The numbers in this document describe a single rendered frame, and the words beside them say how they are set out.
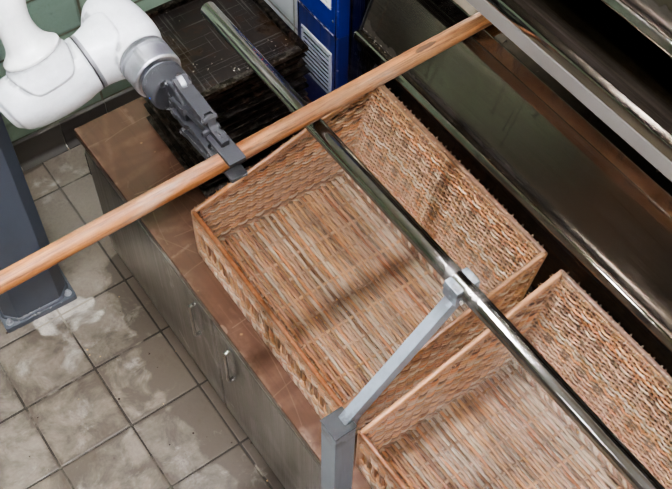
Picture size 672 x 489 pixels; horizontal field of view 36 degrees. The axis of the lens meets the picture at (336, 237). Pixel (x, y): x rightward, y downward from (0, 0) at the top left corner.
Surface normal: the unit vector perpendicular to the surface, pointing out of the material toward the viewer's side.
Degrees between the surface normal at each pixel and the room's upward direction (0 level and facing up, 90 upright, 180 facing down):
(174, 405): 0
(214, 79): 0
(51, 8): 90
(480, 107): 70
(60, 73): 56
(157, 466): 0
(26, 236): 90
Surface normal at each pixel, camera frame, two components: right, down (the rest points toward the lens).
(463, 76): -0.76, 0.25
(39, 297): 0.55, 0.69
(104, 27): -0.19, -0.40
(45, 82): 0.40, 0.33
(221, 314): 0.01, -0.58
